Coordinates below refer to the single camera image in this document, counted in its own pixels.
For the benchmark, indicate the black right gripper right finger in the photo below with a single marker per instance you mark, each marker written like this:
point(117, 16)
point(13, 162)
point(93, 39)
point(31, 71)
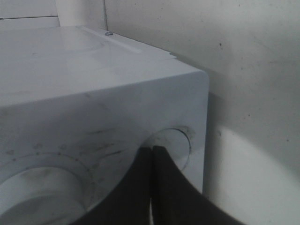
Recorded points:
point(174, 199)

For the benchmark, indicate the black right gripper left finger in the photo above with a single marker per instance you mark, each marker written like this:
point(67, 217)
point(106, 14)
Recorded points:
point(129, 202)

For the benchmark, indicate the round white door button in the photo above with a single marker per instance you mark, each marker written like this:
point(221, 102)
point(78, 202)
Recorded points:
point(176, 143)

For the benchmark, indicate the white timer knob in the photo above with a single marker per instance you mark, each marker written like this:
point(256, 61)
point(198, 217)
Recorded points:
point(41, 196)

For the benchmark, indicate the white microwave oven body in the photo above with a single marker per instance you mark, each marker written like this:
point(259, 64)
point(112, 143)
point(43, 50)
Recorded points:
point(83, 101)

